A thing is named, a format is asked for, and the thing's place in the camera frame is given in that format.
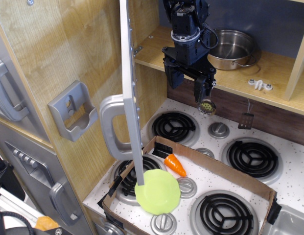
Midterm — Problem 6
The grey knob back centre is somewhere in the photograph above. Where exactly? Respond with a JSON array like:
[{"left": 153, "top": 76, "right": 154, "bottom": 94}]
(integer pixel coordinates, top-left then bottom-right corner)
[{"left": 208, "top": 122, "right": 230, "bottom": 139}]

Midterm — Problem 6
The orange toy carrot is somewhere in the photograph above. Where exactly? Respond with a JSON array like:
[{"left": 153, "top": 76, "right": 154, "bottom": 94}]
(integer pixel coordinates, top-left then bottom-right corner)
[{"left": 164, "top": 154, "right": 187, "bottom": 177}]

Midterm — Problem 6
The back right stove burner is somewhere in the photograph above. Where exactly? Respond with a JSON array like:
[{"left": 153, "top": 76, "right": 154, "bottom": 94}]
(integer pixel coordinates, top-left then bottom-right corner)
[{"left": 221, "top": 137, "right": 283, "bottom": 185}]

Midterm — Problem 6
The front left stove burner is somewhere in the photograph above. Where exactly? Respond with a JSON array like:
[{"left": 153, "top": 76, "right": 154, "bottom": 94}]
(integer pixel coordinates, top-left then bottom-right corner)
[{"left": 109, "top": 154, "right": 167, "bottom": 206}]

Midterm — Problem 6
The grey knob middle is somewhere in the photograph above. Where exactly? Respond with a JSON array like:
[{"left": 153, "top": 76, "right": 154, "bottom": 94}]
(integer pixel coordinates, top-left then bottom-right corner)
[{"left": 177, "top": 177, "right": 197, "bottom": 199}]

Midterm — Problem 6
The grey knob under box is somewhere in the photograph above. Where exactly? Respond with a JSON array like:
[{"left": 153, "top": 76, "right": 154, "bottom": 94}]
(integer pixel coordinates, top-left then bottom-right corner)
[{"left": 196, "top": 148, "right": 215, "bottom": 159}]

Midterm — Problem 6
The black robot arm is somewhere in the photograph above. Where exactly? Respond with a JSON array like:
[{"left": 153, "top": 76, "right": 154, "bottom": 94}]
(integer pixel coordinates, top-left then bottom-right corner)
[{"left": 162, "top": 0, "right": 218, "bottom": 103}]

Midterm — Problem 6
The grey fridge handle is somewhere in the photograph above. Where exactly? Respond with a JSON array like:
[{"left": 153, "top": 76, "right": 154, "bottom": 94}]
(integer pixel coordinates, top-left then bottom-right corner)
[
  {"left": 49, "top": 182, "right": 78, "bottom": 226},
  {"left": 0, "top": 60, "right": 29, "bottom": 122}
]

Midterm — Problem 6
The green plastic plate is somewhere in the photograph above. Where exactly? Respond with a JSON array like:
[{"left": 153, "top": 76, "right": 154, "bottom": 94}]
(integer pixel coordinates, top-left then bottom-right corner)
[{"left": 135, "top": 169, "right": 181, "bottom": 215}]

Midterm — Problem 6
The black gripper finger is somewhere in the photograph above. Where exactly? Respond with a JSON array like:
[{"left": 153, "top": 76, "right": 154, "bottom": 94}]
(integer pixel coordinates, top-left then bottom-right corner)
[
  {"left": 164, "top": 65, "right": 184, "bottom": 89},
  {"left": 194, "top": 75, "right": 214, "bottom": 102}
]

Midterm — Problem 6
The back left stove burner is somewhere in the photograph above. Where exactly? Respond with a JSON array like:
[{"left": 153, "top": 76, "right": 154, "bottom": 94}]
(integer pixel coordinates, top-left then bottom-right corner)
[{"left": 146, "top": 111, "right": 200, "bottom": 147}]

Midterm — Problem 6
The orange object bottom left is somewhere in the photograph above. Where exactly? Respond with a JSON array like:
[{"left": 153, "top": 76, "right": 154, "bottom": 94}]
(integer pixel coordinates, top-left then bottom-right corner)
[{"left": 34, "top": 216, "right": 59, "bottom": 231}]

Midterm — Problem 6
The small hanging black spatula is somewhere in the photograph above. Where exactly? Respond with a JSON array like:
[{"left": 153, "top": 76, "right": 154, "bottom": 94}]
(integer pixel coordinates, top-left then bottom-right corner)
[{"left": 238, "top": 99, "right": 254, "bottom": 130}]

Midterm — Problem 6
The small hanging strainer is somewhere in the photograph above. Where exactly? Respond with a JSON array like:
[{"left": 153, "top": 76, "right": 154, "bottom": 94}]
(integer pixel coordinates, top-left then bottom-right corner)
[{"left": 198, "top": 99, "right": 216, "bottom": 116}]

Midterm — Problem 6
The stove burner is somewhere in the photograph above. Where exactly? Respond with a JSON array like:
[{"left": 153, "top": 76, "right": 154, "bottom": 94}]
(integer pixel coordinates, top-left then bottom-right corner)
[
  {"left": 221, "top": 137, "right": 283, "bottom": 185},
  {"left": 189, "top": 190, "right": 259, "bottom": 235},
  {"left": 109, "top": 154, "right": 167, "bottom": 206},
  {"left": 146, "top": 111, "right": 200, "bottom": 147}
]

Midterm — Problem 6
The grey ice dispenser panel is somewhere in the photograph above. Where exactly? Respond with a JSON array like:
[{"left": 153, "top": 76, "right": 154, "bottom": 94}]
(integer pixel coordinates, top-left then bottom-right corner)
[{"left": 5, "top": 142, "right": 54, "bottom": 188}]

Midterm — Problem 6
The front right stove burner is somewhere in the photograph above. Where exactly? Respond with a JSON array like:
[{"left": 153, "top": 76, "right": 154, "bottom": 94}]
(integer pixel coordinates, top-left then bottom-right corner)
[{"left": 189, "top": 190, "right": 259, "bottom": 235}]

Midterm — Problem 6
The grey knob front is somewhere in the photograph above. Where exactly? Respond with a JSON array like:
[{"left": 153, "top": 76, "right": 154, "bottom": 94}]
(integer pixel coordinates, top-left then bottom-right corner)
[{"left": 150, "top": 213, "right": 177, "bottom": 235}]

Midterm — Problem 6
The lower grey fridge handle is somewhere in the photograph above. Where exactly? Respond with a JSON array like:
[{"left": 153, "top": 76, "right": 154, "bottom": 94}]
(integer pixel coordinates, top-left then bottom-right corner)
[{"left": 49, "top": 182, "right": 78, "bottom": 226}]

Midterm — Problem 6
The cardboard box frame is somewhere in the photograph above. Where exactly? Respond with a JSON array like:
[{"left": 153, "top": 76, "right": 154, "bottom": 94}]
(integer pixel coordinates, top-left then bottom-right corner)
[{"left": 98, "top": 137, "right": 281, "bottom": 235}]

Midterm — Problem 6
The grey microwave door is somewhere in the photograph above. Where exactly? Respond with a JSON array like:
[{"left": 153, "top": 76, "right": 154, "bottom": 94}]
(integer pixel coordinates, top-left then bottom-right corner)
[{"left": 99, "top": 0, "right": 144, "bottom": 186}]

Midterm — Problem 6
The white door latch clip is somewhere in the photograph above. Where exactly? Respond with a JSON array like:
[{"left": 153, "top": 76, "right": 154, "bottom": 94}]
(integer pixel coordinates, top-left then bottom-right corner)
[{"left": 248, "top": 79, "right": 273, "bottom": 91}]

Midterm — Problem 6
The grey wall phone holder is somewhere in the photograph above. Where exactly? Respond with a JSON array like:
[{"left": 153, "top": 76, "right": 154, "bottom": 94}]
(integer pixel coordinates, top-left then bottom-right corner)
[{"left": 48, "top": 80, "right": 98, "bottom": 142}]

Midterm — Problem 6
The upper grey fridge handle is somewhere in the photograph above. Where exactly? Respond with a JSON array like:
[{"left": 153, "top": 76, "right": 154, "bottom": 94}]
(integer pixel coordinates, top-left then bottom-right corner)
[{"left": 0, "top": 60, "right": 29, "bottom": 122}]

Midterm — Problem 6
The stainless steel pot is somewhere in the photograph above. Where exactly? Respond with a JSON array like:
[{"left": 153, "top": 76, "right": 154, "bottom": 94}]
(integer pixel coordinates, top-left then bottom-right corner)
[{"left": 208, "top": 29, "right": 261, "bottom": 71}]

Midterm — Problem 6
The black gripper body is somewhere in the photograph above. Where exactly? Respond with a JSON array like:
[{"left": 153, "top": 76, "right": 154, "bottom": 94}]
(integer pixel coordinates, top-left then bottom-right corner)
[{"left": 162, "top": 26, "right": 217, "bottom": 80}]

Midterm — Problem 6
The steel sink basin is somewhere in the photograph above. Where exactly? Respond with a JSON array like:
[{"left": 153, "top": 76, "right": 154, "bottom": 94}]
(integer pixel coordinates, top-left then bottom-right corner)
[{"left": 261, "top": 205, "right": 304, "bottom": 235}]

